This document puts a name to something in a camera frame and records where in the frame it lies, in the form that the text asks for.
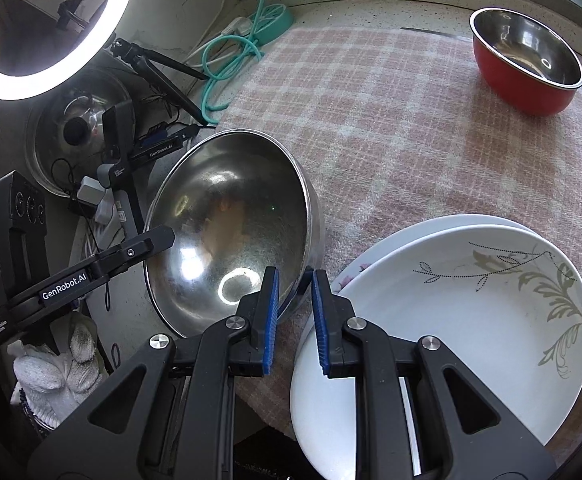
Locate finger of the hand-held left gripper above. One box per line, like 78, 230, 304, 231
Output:
0, 225, 177, 346

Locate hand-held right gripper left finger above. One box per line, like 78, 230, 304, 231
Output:
32, 266, 279, 480

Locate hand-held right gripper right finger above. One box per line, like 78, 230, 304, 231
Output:
311, 268, 558, 480

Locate white plate pink flower print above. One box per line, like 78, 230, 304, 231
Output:
328, 214, 539, 293

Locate stainless steel bowl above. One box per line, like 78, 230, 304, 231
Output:
142, 129, 324, 338

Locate person's left hand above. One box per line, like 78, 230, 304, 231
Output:
13, 310, 106, 431

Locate black clamp device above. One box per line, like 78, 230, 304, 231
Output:
101, 104, 199, 236

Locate white adapter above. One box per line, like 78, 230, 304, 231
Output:
76, 176, 109, 206

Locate pot lid with knob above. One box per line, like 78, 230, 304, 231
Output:
25, 67, 136, 198

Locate black tripod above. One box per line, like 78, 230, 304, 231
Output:
108, 37, 212, 126

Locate pink checked cloth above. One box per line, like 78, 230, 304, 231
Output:
216, 27, 582, 441

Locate red steel bowl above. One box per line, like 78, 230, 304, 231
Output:
469, 7, 582, 117

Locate white ring light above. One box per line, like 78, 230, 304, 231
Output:
0, 0, 136, 101

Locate teal hose reel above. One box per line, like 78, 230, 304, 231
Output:
251, 4, 294, 43

